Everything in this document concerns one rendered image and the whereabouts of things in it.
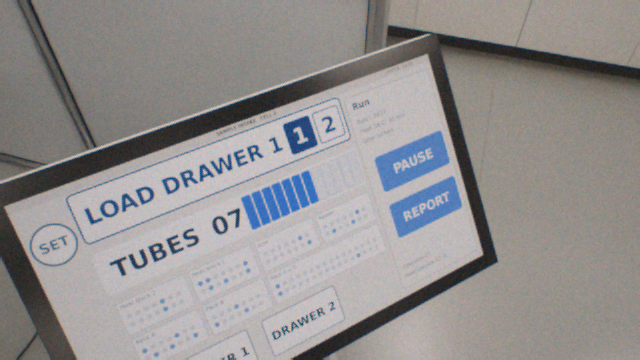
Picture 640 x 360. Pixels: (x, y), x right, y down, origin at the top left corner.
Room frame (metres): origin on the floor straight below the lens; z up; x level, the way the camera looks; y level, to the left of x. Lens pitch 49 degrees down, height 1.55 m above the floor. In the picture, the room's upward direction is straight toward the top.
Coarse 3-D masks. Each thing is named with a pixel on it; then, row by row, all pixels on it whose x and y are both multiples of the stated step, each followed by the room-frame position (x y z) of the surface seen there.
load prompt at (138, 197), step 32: (256, 128) 0.40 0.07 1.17; (288, 128) 0.41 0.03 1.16; (320, 128) 0.42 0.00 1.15; (192, 160) 0.36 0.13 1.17; (224, 160) 0.37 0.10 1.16; (256, 160) 0.38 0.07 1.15; (288, 160) 0.39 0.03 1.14; (96, 192) 0.32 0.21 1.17; (128, 192) 0.32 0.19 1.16; (160, 192) 0.33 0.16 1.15; (192, 192) 0.34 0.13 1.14; (96, 224) 0.30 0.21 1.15; (128, 224) 0.30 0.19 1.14
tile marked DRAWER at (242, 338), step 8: (232, 336) 0.24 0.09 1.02; (240, 336) 0.24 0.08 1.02; (248, 336) 0.24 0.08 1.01; (216, 344) 0.23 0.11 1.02; (224, 344) 0.23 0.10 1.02; (232, 344) 0.23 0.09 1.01; (240, 344) 0.24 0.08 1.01; (248, 344) 0.24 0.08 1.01; (200, 352) 0.22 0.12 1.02; (208, 352) 0.22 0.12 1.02; (216, 352) 0.23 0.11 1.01; (224, 352) 0.23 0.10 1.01; (232, 352) 0.23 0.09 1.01; (240, 352) 0.23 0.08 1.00; (248, 352) 0.23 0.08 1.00; (256, 352) 0.23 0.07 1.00
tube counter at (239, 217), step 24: (312, 168) 0.39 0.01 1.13; (336, 168) 0.40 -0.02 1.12; (360, 168) 0.41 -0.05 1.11; (264, 192) 0.36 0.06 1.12; (288, 192) 0.36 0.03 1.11; (312, 192) 0.37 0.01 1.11; (336, 192) 0.38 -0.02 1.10; (216, 216) 0.33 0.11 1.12; (240, 216) 0.33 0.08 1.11; (264, 216) 0.34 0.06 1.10; (288, 216) 0.35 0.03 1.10; (216, 240) 0.31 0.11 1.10
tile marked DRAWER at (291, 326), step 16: (304, 304) 0.28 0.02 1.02; (320, 304) 0.28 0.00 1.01; (336, 304) 0.29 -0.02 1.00; (272, 320) 0.26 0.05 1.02; (288, 320) 0.26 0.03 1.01; (304, 320) 0.27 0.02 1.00; (320, 320) 0.27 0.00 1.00; (336, 320) 0.28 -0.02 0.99; (272, 336) 0.25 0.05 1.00; (288, 336) 0.25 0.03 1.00; (304, 336) 0.26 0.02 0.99; (272, 352) 0.24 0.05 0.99
